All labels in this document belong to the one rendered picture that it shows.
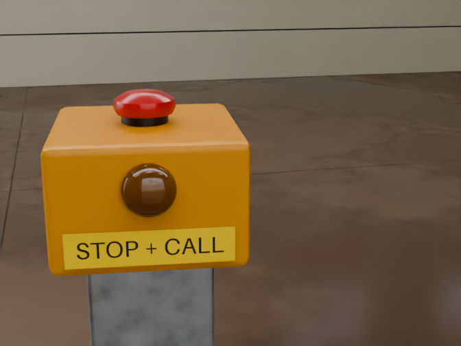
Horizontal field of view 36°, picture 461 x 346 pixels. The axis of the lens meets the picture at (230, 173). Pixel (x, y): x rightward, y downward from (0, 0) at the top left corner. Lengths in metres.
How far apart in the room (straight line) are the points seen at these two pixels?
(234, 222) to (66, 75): 6.73
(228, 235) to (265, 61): 7.02
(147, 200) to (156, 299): 0.08
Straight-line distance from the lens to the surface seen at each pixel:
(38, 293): 2.73
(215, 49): 7.27
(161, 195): 0.40
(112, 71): 7.14
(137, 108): 0.44
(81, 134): 0.43
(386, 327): 2.48
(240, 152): 0.41
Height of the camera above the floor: 1.18
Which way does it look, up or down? 17 degrees down
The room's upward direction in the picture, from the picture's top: straight up
